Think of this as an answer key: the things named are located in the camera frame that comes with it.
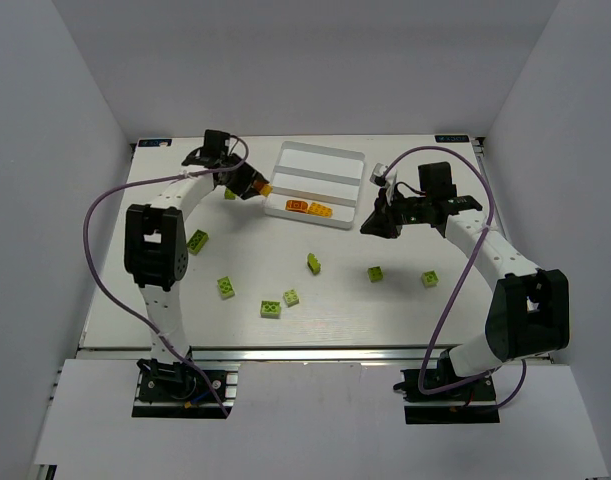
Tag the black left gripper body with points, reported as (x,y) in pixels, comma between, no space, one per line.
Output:
(243,181)

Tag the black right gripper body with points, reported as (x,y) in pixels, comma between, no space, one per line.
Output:
(390,215)

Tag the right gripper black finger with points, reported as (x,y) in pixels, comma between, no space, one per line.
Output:
(382,225)
(382,207)

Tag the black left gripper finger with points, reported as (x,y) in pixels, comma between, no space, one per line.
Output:
(244,193)
(255,181)

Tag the orange sloped lego brick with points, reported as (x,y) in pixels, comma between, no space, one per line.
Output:
(265,190)

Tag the orange curved lego brick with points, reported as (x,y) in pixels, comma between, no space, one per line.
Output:
(294,205)

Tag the lime 2x2 lego brick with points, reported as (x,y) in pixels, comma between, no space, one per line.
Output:
(375,274)

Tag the orange 2x4 lego brick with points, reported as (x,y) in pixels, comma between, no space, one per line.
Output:
(320,210)

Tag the lime sloped lego brick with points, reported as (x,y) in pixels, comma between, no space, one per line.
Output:
(313,264)

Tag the lime 2x3 lego brick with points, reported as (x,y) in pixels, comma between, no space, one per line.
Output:
(225,288)

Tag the pale lime 2x2 brick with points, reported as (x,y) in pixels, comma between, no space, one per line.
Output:
(291,297)

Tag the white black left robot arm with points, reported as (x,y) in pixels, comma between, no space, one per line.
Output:
(155,247)

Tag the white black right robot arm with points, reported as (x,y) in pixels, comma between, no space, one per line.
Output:
(529,312)

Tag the blue label right corner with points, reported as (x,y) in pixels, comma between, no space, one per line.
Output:
(451,138)

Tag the blue label corner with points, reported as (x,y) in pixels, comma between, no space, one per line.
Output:
(154,143)
(451,138)

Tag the white three-compartment tray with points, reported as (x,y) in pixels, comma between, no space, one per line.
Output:
(312,173)

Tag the blue label left corner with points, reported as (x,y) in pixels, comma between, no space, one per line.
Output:
(154,143)

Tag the lime 2x3 brick front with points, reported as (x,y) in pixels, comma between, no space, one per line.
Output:
(270,309)

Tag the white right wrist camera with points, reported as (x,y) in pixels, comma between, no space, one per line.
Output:
(383,176)

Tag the aluminium front rail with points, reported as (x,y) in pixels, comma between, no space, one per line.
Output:
(310,353)

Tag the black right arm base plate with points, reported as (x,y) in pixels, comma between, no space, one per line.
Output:
(474,403)

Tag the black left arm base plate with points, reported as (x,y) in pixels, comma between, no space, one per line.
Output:
(176,391)

